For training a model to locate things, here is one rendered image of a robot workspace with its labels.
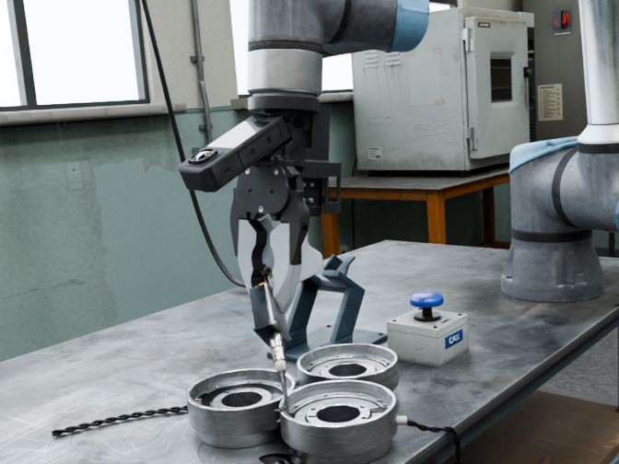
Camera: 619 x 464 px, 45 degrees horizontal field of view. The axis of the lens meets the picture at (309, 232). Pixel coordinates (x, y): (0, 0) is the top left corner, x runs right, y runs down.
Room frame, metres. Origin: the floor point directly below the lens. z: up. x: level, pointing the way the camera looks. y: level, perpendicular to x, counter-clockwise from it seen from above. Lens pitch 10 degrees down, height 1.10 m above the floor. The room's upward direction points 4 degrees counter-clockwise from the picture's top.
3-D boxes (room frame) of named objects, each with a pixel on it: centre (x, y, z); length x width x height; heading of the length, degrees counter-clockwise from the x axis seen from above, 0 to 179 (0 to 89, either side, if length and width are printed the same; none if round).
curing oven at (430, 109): (3.24, -0.66, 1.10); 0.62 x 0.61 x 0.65; 138
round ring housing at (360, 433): (0.63, -0.01, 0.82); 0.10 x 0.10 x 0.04
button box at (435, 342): (0.85, -0.14, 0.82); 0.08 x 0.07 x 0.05; 138
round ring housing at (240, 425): (0.68, 0.08, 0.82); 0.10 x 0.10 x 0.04
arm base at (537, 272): (1.10, -0.36, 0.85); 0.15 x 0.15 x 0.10
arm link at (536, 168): (1.09, -0.37, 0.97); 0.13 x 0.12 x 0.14; 27
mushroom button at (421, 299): (0.85, -0.13, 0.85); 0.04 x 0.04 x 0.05
